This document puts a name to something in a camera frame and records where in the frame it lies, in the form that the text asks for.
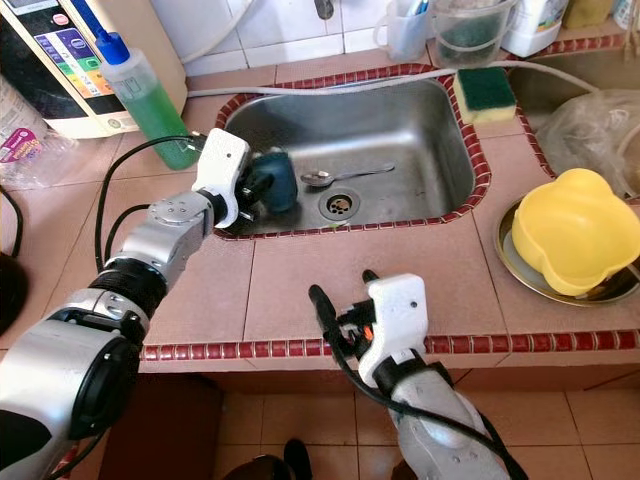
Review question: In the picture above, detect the blue plastic mug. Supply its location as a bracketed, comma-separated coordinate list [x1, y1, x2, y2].
[250, 148, 299, 214]

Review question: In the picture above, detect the shallow steel bowl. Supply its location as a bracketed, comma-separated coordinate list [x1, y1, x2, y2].
[495, 198, 640, 306]

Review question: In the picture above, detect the yellow plastic bowl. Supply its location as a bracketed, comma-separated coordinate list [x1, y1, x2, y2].
[512, 168, 640, 298]

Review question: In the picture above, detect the green dish soap bottle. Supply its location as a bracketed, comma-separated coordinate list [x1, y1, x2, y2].
[95, 30, 201, 171]

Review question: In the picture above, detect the black robot left foot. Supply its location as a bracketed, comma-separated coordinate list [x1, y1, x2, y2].
[282, 438, 311, 480]

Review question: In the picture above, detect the small steel sink basin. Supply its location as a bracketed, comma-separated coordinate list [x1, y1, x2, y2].
[220, 75, 486, 236]

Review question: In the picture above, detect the yellow green sponge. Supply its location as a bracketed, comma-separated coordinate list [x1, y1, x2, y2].
[453, 66, 521, 125]

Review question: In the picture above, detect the clear toothbrush cup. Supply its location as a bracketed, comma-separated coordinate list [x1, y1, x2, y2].
[375, 0, 436, 59]

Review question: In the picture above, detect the black electric kettle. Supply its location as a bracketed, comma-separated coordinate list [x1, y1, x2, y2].
[0, 255, 29, 331]

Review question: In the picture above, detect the beige black water ioniser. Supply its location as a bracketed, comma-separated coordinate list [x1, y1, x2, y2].
[0, 0, 186, 139]

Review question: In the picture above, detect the clear plastic bag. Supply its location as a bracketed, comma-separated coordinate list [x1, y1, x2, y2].
[535, 90, 640, 196]

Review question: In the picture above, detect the large steel sink basin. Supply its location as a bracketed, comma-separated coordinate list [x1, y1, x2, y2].
[510, 45, 640, 111]

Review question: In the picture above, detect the white detergent bottle yellow cap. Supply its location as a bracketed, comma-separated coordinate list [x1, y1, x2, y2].
[500, 0, 571, 58]

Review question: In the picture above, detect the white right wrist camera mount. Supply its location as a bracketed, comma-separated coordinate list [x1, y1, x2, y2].
[363, 272, 429, 389]

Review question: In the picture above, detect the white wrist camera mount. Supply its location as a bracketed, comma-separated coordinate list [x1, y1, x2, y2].
[363, 272, 429, 389]
[192, 128, 251, 229]

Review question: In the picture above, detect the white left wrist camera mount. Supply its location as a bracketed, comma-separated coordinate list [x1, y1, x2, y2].
[192, 128, 251, 229]

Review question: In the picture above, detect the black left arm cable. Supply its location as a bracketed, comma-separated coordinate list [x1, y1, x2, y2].
[95, 135, 211, 276]

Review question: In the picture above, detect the white water hose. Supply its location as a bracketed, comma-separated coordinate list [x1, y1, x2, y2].
[185, 60, 591, 101]

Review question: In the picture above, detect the large white bottle green ring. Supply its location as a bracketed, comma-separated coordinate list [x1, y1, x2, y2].
[0, 75, 53, 186]

